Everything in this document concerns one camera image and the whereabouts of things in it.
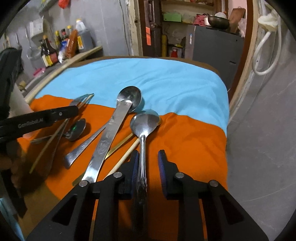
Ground grey wall spice shelf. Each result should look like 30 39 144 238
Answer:
38 0 58 14

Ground striped blue orange brown cloth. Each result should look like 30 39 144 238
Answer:
17 56 230 241

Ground blue white seasoning packet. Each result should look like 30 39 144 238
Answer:
58 40 67 63

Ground orange-brown spice packet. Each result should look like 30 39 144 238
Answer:
66 30 78 59

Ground red plastic bag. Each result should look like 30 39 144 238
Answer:
58 0 70 9

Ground steel fork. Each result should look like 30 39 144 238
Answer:
30 93 94 177

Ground white rubber gloves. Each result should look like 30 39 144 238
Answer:
257 9 278 32

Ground dark metal bowl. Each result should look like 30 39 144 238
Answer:
208 15 230 31

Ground person's left hand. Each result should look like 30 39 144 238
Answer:
9 83 34 118

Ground dark soy sauce bottle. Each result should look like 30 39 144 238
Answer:
40 40 53 68

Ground white red rice sack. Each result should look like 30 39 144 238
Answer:
170 47 179 58

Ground green box on shelf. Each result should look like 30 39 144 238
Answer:
163 13 182 23

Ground brown sauce bottle yellow label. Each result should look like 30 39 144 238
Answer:
43 35 58 66

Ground wooden shelf unit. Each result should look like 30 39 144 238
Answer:
161 1 215 24

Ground white hose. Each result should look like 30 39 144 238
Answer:
251 14 282 76

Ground grey cabinet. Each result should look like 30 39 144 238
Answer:
184 25 244 89

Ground large steel ladle spoon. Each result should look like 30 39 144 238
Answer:
80 86 142 183

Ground large oil jug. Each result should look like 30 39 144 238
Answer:
76 19 94 53

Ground steel spoon patterned handle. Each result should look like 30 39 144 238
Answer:
130 109 160 203

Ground white wall box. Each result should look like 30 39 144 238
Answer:
29 19 44 38

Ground wire mesh strainer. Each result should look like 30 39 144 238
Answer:
25 27 41 69

